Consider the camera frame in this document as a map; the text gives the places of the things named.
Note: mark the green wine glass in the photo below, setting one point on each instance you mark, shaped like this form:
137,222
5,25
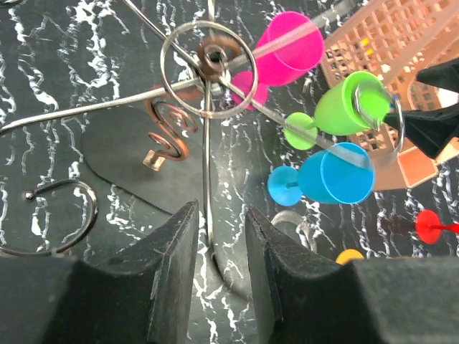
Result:
334,113

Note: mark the blue wine glass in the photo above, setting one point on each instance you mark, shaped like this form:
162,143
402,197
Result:
324,178

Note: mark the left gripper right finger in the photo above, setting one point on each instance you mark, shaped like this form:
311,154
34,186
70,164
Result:
300,296

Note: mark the red wine glass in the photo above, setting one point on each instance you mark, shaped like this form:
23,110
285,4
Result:
429,228

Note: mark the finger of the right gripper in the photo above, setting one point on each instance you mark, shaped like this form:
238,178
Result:
432,130

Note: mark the orange wine glass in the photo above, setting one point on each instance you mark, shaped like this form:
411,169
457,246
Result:
348,255

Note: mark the pink file organizer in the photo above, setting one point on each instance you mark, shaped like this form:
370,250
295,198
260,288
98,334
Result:
394,40

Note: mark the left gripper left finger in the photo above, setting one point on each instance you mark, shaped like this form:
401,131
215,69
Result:
140,295

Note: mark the magenta wine glass back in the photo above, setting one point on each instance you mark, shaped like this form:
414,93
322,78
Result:
287,64

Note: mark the metal wine glass rack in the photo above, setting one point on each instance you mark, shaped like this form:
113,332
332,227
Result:
206,82

